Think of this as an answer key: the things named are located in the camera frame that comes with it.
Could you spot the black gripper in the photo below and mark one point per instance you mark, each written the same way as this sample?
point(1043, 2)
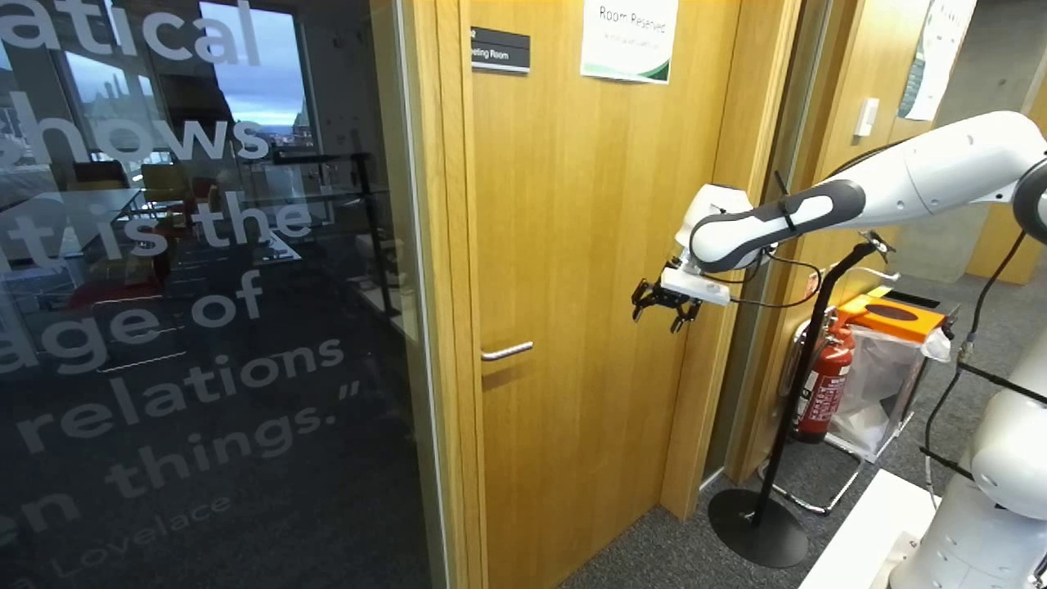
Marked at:
point(683, 314)

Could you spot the light wooden door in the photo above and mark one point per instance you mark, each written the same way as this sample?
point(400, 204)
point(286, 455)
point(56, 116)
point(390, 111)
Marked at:
point(589, 216)

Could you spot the white robot base platform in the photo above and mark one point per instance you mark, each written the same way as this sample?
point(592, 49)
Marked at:
point(861, 535)

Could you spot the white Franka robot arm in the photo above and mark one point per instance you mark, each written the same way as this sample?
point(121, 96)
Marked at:
point(936, 169)

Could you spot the black door name plate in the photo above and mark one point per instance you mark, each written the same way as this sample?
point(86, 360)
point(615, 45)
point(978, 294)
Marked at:
point(497, 49)

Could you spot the red fire extinguisher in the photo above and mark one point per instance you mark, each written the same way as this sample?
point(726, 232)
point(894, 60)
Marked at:
point(825, 381)

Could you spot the orange bin lid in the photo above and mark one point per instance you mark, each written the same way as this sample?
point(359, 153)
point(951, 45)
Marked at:
point(894, 314)

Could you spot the clear plastic bin bag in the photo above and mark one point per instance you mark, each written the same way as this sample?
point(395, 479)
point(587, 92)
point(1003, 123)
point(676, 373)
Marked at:
point(883, 381)

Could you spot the black stand with round base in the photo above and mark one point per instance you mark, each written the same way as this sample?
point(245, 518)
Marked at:
point(758, 526)

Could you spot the white green paper sign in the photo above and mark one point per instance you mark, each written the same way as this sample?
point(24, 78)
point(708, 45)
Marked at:
point(628, 36)

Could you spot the white wall switch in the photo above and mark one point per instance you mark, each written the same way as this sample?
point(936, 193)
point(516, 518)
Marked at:
point(867, 116)

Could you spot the white wall poster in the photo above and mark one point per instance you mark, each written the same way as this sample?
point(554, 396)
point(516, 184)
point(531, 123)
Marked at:
point(936, 54)

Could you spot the glass wall with white lettering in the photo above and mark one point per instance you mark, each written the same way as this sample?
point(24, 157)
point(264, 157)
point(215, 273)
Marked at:
point(217, 328)

